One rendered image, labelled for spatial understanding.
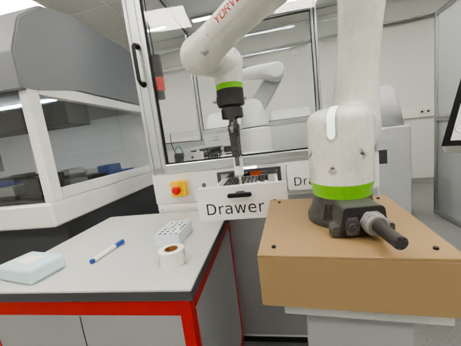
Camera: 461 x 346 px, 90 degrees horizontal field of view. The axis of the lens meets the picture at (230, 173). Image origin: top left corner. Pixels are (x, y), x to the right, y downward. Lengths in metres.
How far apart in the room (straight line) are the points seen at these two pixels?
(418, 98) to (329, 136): 4.20
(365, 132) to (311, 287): 0.30
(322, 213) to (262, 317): 0.93
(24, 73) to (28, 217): 0.58
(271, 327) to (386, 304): 0.97
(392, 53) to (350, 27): 3.95
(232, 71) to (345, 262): 0.62
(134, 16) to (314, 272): 1.21
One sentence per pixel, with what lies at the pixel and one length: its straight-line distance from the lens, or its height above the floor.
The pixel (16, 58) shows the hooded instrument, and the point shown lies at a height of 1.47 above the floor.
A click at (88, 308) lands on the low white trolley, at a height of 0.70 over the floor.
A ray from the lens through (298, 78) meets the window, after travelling 1.09.
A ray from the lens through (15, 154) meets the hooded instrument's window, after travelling 1.30.
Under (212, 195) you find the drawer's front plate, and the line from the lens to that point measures 0.75.
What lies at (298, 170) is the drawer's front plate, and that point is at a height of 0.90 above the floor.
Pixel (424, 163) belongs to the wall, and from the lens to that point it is 4.76.
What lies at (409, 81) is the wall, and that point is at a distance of 4.65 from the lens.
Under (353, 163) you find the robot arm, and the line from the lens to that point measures 0.51.
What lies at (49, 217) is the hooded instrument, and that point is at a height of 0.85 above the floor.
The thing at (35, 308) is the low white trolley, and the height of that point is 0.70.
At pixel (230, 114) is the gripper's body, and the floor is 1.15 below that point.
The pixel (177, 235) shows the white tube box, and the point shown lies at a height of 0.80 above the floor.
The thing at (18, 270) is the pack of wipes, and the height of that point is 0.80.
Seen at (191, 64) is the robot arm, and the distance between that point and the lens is 0.72.
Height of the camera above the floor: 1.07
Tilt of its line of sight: 8 degrees down
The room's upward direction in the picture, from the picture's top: 7 degrees counter-clockwise
